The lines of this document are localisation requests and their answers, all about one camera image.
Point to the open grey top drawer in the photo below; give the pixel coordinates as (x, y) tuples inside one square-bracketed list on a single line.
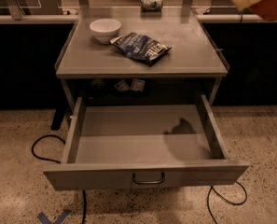
[(106, 144)]

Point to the dark blue chip bag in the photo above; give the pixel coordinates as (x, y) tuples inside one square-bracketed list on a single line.
[(140, 48)]

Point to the white label tag right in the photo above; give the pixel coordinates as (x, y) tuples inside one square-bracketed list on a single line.
[(137, 85)]

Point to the grey metal cabinet table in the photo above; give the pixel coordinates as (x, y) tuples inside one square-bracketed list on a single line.
[(129, 72)]

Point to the white label tag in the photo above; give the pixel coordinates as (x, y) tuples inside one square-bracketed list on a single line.
[(137, 85), (122, 86)]

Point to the red apple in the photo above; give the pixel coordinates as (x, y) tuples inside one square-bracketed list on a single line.
[(265, 9)]

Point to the white ceramic bowl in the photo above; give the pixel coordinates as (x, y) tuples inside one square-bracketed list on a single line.
[(104, 30)]

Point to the crumpled white green can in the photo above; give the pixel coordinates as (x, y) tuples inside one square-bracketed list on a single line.
[(151, 5)]

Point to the white label tag left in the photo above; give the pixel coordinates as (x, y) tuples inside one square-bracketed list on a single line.
[(122, 86)]

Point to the metal drawer handle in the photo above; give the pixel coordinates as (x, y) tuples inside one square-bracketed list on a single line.
[(148, 179)]

